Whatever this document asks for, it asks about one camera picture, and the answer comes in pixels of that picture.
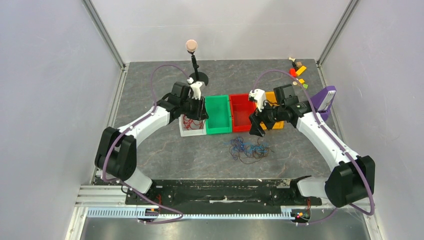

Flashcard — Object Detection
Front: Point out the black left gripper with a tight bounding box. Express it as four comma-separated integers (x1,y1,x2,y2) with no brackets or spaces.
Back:
180,94,209,121

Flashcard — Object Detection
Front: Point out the red wire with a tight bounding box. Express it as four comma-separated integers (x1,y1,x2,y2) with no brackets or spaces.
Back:
182,115,205,131

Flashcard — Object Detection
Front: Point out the purple wire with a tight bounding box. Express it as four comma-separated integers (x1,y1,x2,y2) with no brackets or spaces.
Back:
230,136,256,160

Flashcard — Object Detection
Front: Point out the brown wire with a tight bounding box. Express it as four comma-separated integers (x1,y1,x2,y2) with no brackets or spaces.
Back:
228,136,275,165

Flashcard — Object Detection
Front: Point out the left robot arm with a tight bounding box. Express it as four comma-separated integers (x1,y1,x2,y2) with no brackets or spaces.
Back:
94,78,209,204

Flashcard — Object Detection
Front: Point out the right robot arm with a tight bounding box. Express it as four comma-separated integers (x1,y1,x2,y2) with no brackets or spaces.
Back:
248,84,376,208

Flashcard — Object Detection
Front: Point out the white transparent plastic bin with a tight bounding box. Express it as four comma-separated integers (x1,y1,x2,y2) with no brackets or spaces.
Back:
178,114,207,137

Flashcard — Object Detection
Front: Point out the green plastic bin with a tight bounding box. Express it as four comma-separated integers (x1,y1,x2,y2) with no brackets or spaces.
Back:
205,95,232,135

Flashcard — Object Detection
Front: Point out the red plastic bin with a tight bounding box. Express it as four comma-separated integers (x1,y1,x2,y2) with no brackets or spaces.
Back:
229,93,256,133

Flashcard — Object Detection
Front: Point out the orange plastic bin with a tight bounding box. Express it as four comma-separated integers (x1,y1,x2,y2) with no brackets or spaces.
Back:
260,91,284,131

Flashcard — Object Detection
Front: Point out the black microphone stand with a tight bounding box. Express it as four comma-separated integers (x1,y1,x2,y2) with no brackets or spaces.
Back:
185,39,209,86

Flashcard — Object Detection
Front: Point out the red wooden block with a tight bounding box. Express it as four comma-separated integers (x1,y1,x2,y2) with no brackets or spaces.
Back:
289,68,297,78

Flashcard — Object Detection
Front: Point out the purple metronome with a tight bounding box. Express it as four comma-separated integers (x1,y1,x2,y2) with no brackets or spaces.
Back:
311,85,337,122

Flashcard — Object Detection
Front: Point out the yellow wooden bar block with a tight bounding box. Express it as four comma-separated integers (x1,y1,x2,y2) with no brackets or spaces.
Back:
295,65,307,77

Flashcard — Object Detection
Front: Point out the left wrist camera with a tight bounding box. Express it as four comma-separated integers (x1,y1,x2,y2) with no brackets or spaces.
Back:
186,77,206,100

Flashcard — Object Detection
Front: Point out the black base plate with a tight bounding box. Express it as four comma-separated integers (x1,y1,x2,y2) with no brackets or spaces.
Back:
145,178,322,215

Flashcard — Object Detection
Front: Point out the white cable duct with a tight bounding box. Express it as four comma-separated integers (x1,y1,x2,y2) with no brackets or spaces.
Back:
86,207,295,221

